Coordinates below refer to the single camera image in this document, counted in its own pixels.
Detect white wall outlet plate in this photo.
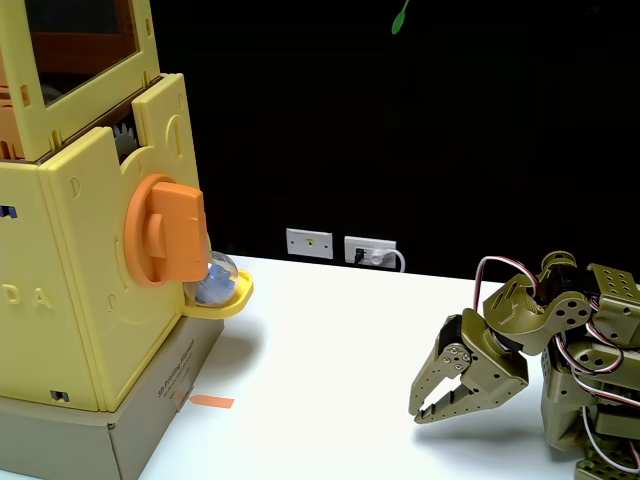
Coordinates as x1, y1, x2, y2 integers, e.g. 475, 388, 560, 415
285, 227, 334, 260

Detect brown cardboard box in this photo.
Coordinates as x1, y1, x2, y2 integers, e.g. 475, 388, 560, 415
0, 315, 225, 480

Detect white base cable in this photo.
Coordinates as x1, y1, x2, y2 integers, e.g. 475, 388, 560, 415
579, 404, 640, 475

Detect white plug with cable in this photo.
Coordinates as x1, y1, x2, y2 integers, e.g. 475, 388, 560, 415
368, 248, 407, 274

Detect green leaf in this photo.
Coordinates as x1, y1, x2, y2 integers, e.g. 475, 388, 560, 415
390, 0, 412, 36

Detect yellow toy vending machine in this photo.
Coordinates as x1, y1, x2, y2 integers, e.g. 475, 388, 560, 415
0, 0, 212, 414

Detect orange tape strip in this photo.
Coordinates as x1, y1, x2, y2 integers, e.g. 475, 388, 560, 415
188, 393, 236, 410

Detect red white black gripper cable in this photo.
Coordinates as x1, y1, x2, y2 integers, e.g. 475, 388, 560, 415
472, 255, 546, 309

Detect clear capsule with blue toy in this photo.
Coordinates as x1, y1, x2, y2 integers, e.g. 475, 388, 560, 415
183, 250, 240, 307

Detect white outlet plate with plugs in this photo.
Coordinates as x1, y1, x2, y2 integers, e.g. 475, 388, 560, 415
343, 235, 398, 270

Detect orange vending machine knob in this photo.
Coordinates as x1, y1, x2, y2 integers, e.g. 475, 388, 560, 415
123, 173, 210, 289

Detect yellow dispensing tray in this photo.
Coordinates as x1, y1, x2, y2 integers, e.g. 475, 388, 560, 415
180, 267, 255, 320

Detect grey gear wheel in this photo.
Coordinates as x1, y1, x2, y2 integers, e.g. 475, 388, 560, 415
112, 119, 140, 161

